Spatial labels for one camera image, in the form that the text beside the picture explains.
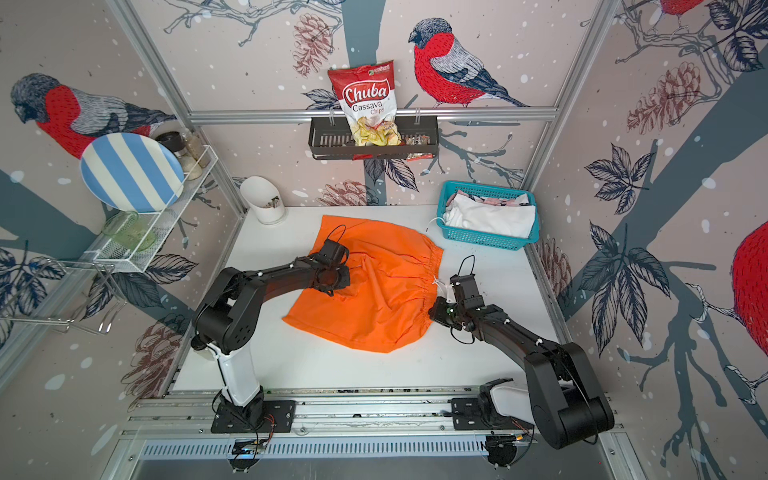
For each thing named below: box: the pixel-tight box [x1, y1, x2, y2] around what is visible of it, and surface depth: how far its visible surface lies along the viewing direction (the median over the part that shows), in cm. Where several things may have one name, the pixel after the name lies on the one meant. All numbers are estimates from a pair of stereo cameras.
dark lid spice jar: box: [155, 131, 202, 180], surface depth 83 cm
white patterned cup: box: [240, 176, 286, 224], surface depth 113 cm
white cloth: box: [443, 193, 536, 239], surface depth 109 cm
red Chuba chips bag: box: [328, 60, 402, 146], surface depth 83 cm
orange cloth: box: [282, 215, 444, 353], surface depth 95 cm
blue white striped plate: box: [80, 133, 185, 213], surface depth 74 cm
